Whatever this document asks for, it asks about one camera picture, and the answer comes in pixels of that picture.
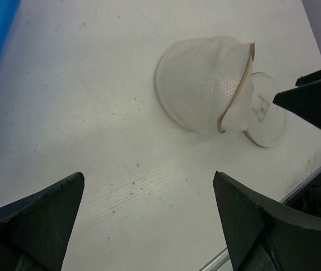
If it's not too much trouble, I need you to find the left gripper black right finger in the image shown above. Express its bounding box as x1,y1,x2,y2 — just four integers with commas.
213,171,321,271

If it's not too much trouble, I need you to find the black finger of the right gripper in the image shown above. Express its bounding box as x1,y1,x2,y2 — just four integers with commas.
273,82,321,130
295,70,321,87

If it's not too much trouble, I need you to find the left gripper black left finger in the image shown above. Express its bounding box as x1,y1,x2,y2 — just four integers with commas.
0,172,85,270

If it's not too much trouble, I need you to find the round beige mesh laundry bag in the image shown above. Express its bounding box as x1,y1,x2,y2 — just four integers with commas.
155,36,287,148

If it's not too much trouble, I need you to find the aluminium mounting rail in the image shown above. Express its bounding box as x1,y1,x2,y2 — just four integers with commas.
198,146,321,271

